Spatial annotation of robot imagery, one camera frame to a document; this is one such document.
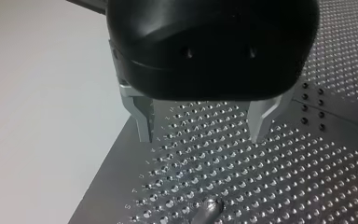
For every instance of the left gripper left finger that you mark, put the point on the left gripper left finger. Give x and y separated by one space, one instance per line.
143 118

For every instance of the metal post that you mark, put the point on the metal post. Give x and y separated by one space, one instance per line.
206 212

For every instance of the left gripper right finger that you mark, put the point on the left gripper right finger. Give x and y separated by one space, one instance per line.
259 121

